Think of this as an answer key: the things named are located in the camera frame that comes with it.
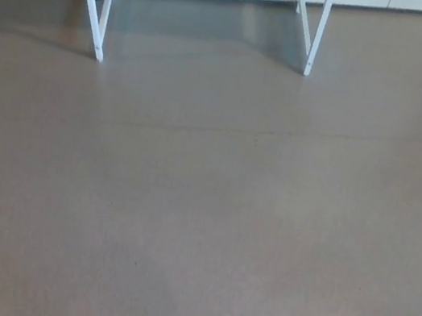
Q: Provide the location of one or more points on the white desk leg frame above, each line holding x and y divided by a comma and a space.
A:
103, 24
315, 41

